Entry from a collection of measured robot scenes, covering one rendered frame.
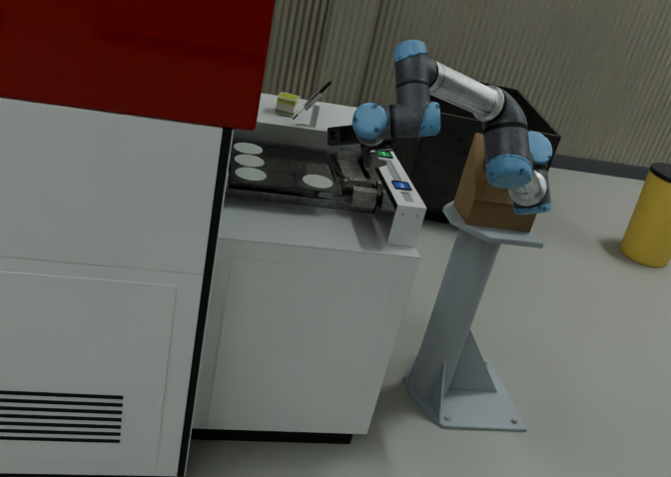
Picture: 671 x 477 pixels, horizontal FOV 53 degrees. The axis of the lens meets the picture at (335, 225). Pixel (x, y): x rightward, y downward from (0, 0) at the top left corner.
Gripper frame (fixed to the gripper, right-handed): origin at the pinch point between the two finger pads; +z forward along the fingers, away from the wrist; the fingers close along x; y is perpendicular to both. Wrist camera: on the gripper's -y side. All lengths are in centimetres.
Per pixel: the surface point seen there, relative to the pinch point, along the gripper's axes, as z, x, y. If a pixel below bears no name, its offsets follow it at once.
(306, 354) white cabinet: 35, -61, -23
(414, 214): 25.2, -18.1, 13.1
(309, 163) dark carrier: 50, 2, -22
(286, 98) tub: 64, 29, -31
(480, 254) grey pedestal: 65, -32, 37
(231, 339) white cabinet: 26, -55, -45
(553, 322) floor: 178, -70, 87
